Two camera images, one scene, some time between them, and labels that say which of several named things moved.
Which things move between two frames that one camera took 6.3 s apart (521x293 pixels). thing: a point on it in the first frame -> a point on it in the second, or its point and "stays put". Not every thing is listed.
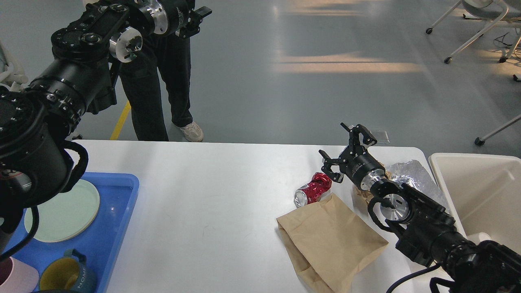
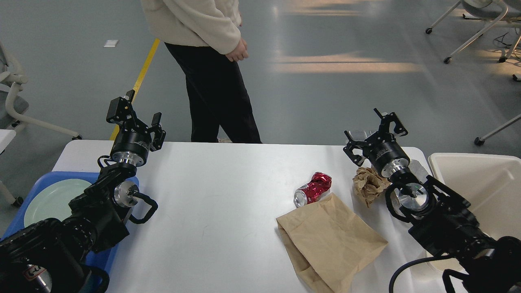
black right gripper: x=356 y=161 -> x=382 y=151
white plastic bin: x=484 y=192 stays put
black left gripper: x=177 y=17 -> x=135 y=140
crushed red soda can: x=314 y=191 stays put
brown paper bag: x=328 y=242 stays put
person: x=158 y=80 -> x=203 y=36
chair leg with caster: x=480 y=141 stays put
